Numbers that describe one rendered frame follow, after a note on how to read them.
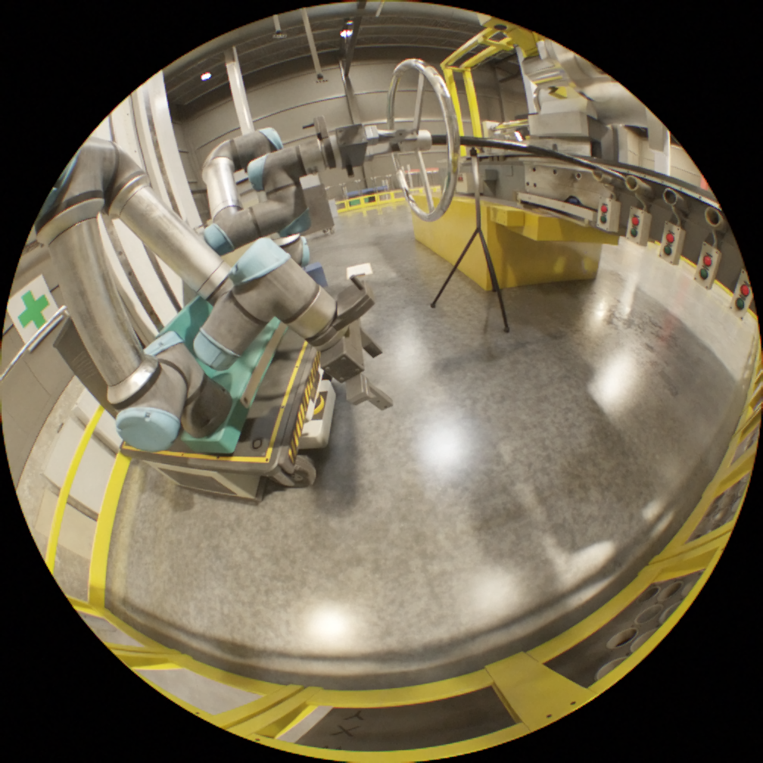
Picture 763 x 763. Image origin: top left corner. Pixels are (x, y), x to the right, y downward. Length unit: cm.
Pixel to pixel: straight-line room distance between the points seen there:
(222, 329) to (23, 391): 631
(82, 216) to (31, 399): 620
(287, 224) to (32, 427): 628
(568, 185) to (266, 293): 156
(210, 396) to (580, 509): 108
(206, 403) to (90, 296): 35
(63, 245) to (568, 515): 121
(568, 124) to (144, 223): 164
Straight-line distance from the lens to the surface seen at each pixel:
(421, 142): 59
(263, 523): 96
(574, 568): 89
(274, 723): 70
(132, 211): 50
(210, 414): 60
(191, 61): 1022
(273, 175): 55
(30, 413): 650
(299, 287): 34
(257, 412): 73
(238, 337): 36
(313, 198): 464
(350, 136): 52
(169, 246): 47
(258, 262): 32
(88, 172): 44
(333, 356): 36
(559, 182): 169
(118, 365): 43
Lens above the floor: 77
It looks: 44 degrees down
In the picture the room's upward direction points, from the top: 14 degrees counter-clockwise
